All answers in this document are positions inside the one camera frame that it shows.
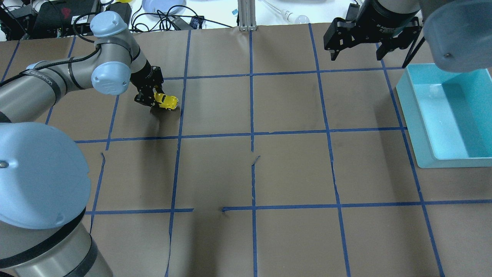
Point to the yellow toy beetle car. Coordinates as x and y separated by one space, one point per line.
165 101

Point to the white light bulb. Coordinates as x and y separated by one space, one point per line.
294 18

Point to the teal plastic storage bin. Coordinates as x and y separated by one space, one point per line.
448 116

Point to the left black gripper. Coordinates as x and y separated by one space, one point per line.
145 75

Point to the blue plastic plate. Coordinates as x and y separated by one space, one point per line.
151 7

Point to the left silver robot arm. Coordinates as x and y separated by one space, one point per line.
44 175

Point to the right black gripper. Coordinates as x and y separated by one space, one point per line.
384 17

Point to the aluminium frame post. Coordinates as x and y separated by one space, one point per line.
247 15

